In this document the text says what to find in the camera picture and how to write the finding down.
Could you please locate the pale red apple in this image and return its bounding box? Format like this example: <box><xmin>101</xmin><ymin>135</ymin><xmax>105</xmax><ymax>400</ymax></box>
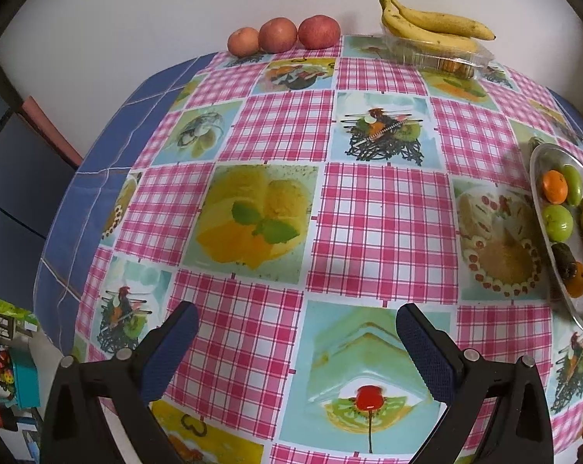
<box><xmin>227</xmin><ymin>27</ymin><xmax>261</xmax><ymax>57</ymax></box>

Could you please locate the small orange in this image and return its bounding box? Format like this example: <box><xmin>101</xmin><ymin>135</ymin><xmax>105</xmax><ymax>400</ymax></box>
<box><xmin>566</xmin><ymin>262</ymin><xmax>583</xmax><ymax>297</ymax></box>

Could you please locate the reddish brown board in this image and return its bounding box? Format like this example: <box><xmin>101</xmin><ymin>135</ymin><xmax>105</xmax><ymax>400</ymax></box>
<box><xmin>21</xmin><ymin>97</ymin><xmax>84</xmax><ymax>171</ymax></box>

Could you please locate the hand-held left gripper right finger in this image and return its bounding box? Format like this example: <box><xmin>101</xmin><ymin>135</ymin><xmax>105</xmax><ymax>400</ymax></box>
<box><xmin>396</xmin><ymin>303</ymin><xmax>560</xmax><ymax>464</ymax></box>

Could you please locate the yellow banana bunch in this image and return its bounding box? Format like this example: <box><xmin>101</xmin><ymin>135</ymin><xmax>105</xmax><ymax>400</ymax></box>
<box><xmin>380</xmin><ymin>0</ymin><xmax>496</xmax><ymax>54</ymax></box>

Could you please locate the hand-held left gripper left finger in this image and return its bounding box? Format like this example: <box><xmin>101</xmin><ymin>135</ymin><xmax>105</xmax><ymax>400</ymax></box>
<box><xmin>40</xmin><ymin>301</ymin><xmax>200</xmax><ymax>464</ymax></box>

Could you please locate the large orange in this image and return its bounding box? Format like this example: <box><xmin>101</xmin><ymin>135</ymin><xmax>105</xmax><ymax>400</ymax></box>
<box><xmin>542</xmin><ymin>169</ymin><xmax>569</xmax><ymax>205</ymax></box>

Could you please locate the dark avocado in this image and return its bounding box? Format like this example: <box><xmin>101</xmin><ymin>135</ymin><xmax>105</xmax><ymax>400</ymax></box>
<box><xmin>551</xmin><ymin>242</ymin><xmax>578</xmax><ymax>277</ymax></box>

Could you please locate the clear plastic container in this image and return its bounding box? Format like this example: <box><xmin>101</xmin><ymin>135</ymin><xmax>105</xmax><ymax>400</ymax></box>
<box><xmin>382</xmin><ymin>34</ymin><xmax>495</xmax><ymax>80</ymax></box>

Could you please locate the colourful printed box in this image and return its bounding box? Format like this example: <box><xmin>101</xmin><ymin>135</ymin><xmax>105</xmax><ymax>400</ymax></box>
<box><xmin>0</xmin><ymin>292</ymin><xmax>41</xmax><ymax>340</ymax></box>

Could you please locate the oval green fruit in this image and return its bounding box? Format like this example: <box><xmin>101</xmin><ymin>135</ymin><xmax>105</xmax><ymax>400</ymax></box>
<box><xmin>561</xmin><ymin>165</ymin><xmax>583</xmax><ymax>206</ymax></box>

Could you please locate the teal box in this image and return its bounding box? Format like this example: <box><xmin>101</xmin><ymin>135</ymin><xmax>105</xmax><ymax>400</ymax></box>
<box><xmin>10</xmin><ymin>348</ymin><xmax>42</xmax><ymax>409</ymax></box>

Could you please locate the metal plate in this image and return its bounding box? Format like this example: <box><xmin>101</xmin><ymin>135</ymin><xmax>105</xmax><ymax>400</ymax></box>
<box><xmin>529</xmin><ymin>142</ymin><xmax>583</xmax><ymax>336</ymax></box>

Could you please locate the round green fruit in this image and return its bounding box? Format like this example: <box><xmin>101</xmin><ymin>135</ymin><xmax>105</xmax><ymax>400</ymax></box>
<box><xmin>542</xmin><ymin>205</ymin><xmax>574</xmax><ymax>242</ymax></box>

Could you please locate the pink checkered printed tablecloth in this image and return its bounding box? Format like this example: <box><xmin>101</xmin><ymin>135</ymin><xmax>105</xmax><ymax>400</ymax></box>
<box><xmin>73</xmin><ymin>34</ymin><xmax>583</xmax><ymax>464</ymax></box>

